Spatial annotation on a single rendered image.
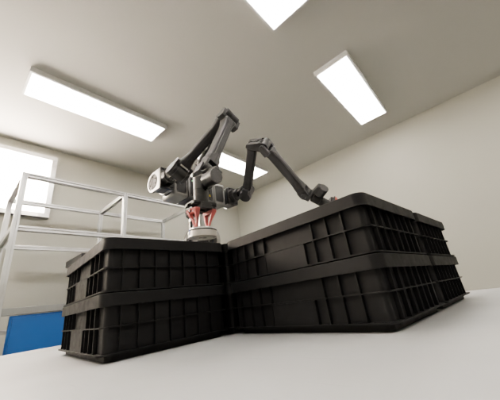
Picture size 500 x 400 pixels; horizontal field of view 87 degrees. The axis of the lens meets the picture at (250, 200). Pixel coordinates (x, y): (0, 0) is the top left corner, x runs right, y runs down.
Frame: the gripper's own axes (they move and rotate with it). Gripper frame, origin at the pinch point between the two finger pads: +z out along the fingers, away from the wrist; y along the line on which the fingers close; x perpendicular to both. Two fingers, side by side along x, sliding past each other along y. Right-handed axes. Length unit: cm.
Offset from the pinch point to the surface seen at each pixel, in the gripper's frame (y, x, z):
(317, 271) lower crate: -7, -51, 20
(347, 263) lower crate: -7, -58, 20
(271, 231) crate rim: -7.3, -40.8, 10.4
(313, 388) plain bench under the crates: -32, -66, 30
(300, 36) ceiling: 104, 3, -172
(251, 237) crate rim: -7.4, -34.3, 10.7
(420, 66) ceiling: 233, -51, -175
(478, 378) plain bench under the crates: -25, -76, 30
